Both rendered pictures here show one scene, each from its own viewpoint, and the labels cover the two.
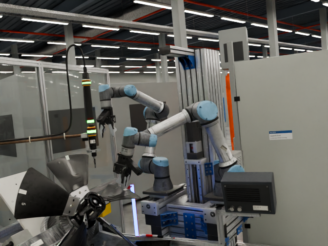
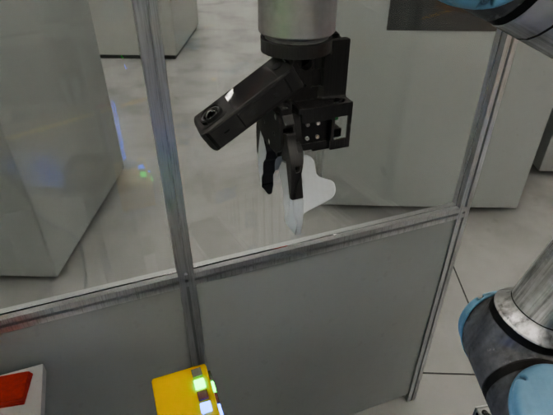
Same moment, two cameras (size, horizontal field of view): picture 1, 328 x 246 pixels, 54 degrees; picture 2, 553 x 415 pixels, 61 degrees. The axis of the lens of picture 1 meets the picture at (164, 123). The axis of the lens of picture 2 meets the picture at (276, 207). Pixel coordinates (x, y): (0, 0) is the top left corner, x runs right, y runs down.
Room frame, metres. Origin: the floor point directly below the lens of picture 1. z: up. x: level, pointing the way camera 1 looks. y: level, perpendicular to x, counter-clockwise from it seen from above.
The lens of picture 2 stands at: (1.90, 0.06, 1.80)
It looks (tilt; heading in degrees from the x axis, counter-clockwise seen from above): 35 degrees down; 45
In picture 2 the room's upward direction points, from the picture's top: straight up
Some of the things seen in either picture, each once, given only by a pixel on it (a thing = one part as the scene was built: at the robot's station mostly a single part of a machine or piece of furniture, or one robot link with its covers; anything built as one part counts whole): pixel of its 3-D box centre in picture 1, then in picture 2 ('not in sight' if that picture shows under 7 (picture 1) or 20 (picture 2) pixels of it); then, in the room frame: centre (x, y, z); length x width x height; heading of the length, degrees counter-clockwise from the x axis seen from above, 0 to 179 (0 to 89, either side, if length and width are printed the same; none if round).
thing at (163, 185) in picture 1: (162, 181); not in sight; (2.39, 0.05, 1.09); 0.15 x 0.15 x 0.10
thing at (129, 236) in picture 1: (153, 243); not in sight; (1.95, 0.13, 0.82); 0.90 x 0.04 x 0.08; 66
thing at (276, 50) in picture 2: (107, 115); (301, 94); (2.25, 0.38, 1.62); 0.09 x 0.08 x 0.12; 156
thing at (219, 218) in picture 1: (220, 226); not in sight; (1.77, -0.26, 0.96); 0.03 x 0.03 x 0.20; 66
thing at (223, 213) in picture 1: (237, 212); not in sight; (1.73, -0.35, 1.04); 0.24 x 0.03 x 0.03; 66
